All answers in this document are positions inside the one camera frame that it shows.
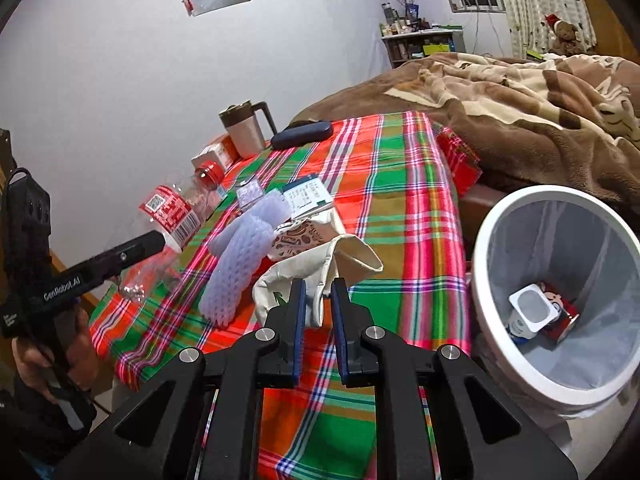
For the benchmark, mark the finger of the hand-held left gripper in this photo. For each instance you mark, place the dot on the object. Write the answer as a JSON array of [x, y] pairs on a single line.
[[140, 247]]

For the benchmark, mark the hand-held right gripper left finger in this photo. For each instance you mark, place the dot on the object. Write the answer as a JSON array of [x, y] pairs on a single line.
[[298, 330]]

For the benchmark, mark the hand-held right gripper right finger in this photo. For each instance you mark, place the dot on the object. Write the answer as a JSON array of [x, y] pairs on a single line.
[[341, 330]]

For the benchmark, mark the clear plastic bottle red label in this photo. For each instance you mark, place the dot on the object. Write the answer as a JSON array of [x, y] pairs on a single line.
[[172, 212]]

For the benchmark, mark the white trash bin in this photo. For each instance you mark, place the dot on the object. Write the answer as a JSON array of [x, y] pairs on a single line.
[[595, 240]]

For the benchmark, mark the person's left hand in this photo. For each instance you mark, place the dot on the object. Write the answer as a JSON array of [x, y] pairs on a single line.
[[82, 355]]

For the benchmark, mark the cream cloth bag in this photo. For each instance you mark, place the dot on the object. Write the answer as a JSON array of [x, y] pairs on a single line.
[[300, 275]]

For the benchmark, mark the large white foam fruit net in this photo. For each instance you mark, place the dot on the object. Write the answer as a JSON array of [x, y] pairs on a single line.
[[235, 270]]

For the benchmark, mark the plaid tablecloth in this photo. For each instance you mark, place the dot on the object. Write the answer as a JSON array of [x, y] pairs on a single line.
[[400, 240]]

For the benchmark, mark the orange and white box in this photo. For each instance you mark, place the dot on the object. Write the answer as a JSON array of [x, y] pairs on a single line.
[[215, 152]]

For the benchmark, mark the small pink white box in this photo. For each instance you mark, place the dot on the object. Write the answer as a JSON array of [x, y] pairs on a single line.
[[250, 192]]

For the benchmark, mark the small white foam fruit net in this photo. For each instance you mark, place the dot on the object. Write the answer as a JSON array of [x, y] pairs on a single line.
[[272, 207]]

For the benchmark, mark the white and blue medicine box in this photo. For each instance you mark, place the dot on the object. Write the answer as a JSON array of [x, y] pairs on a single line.
[[305, 197]]

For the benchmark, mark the beige mug with brown lid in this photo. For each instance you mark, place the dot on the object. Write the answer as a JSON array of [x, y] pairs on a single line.
[[245, 132]]

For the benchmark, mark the white yogurt cup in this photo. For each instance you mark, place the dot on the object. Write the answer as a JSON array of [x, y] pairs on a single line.
[[530, 312]]

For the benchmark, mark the dark blue glasses case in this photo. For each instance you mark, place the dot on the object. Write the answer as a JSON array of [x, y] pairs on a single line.
[[302, 135]]

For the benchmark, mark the red patterned bag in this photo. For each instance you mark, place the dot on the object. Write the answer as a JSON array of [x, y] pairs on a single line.
[[460, 160]]

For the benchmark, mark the red snack wrapper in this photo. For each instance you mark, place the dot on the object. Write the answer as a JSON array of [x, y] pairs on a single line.
[[562, 317]]

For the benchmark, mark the brown patterned blanket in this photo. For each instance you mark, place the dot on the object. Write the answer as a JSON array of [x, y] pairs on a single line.
[[525, 125]]

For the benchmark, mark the dark shelf with clutter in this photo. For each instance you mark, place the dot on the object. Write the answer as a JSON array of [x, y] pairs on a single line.
[[420, 42]]

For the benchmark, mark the teddy bear with red hat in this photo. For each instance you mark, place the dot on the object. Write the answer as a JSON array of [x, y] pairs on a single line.
[[565, 35]]

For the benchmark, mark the wooden wardrobe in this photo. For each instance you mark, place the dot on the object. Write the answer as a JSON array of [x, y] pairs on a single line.
[[607, 15]]

